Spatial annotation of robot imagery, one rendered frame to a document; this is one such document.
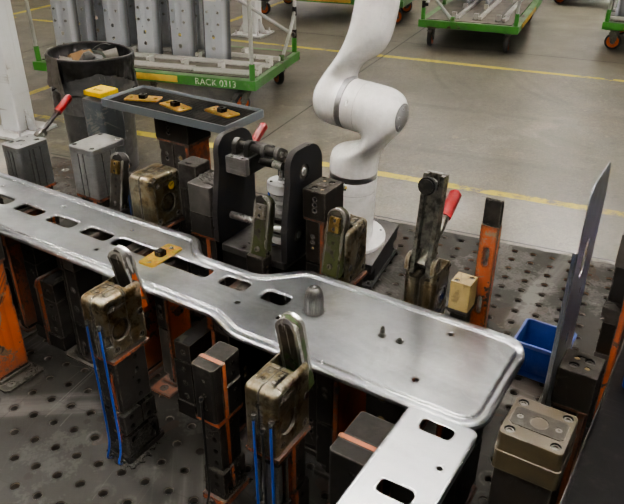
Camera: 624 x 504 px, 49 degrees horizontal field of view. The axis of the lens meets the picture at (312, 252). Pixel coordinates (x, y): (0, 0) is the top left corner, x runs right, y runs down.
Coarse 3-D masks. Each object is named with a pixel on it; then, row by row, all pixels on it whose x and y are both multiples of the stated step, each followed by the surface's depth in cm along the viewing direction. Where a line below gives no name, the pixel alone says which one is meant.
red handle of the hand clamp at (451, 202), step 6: (450, 192) 119; (456, 192) 119; (450, 198) 118; (456, 198) 118; (450, 204) 118; (456, 204) 118; (444, 210) 117; (450, 210) 117; (444, 216) 117; (450, 216) 117; (444, 222) 117; (444, 228) 117; (426, 252) 115; (420, 258) 114; (426, 258) 114; (420, 264) 114
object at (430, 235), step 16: (432, 176) 109; (448, 176) 109; (432, 192) 106; (432, 208) 111; (416, 224) 112; (432, 224) 112; (416, 240) 113; (432, 240) 111; (416, 256) 114; (432, 256) 112
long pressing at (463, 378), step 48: (0, 192) 154; (48, 192) 154; (48, 240) 135; (96, 240) 135; (144, 240) 135; (192, 240) 134; (144, 288) 120; (192, 288) 119; (288, 288) 119; (336, 288) 119; (240, 336) 108; (336, 336) 107; (432, 336) 107; (480, 336) 107; (384, 384) 97; (432, 384) 97; (480, 384) 97
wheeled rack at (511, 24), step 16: (448, 0) 788; (464, 0) 785; (480, 0) 779; (496, 0) 765; (512, 0) 785; (528, 0) 785; (432, 16) 703; (448, 16) 682; (464, 16) 703; (480, 16) 685; (496, 16) 703; (512, 16) 703; (528, 16) 710; (432, 32) 703; (496, 32) 670; (512, 32) 664
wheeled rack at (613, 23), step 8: (616, 0) 731; (608, 8) 676; (608, 16) 679; (616, 16) 685; (608, 24) 680; (616, 24) 677; (616, 32) 687; (608, 40) 695; (616, 40) 692; (608, 48) 698
